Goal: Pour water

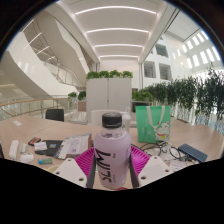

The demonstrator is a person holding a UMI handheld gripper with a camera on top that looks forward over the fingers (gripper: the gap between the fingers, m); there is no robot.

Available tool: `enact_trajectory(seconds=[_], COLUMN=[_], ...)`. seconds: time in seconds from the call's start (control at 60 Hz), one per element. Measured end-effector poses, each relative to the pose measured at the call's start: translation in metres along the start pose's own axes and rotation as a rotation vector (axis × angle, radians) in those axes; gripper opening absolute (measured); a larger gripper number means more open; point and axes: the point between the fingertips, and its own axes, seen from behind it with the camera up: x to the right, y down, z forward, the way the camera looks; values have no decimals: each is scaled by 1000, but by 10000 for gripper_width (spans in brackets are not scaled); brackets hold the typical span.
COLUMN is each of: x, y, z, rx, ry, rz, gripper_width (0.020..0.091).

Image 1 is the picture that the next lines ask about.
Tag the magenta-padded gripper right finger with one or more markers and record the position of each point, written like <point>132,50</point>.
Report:
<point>155,169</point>

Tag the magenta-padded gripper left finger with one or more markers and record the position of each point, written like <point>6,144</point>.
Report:
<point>69,170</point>

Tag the purple black-capped drink bottle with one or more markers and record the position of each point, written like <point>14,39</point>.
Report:
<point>112,156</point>

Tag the small white box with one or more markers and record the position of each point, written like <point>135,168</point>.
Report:
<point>178,165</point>

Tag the printed paper booklet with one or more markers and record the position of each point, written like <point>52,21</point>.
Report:
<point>73,146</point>

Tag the small teal packet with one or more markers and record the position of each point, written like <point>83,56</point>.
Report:
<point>45,161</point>

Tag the black folder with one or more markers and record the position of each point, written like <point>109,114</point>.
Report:
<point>53,149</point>

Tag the white paper card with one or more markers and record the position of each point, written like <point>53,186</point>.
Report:
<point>40,146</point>

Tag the green cat-print tote bag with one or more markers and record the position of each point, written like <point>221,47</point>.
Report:
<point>146,131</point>

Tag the dark blue keyboard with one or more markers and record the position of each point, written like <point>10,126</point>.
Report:
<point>192,152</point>

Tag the white computer mouse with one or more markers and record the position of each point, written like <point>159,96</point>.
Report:
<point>26,158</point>

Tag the small red black case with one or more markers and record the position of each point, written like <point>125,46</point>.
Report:
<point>34,141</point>

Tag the small white device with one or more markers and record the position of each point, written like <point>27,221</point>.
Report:
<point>23,148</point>

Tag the clear plastic shaker bottle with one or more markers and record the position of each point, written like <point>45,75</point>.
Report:
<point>126,120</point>

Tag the black chair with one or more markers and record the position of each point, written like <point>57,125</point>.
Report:
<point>55,115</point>

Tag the white chair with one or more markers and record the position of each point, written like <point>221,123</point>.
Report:
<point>96,118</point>

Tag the white power strip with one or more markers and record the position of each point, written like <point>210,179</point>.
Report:
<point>13,149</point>

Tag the small white paper note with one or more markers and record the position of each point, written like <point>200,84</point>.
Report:
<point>17,123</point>

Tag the planter box with shrubs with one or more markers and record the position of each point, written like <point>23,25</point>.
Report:
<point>142,96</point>

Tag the wood-topped glass railing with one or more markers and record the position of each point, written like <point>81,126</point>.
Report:
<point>30,106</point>

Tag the potted green plant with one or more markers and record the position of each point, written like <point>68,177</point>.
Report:
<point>72,95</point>
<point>81,96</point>

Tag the white cabinet topped with plants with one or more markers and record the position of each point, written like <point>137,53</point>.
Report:
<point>108,95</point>

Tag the hedge row of green plants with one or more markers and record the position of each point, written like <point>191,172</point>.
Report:
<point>193,93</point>

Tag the ceiling light strips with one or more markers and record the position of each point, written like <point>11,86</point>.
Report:
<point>116,30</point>

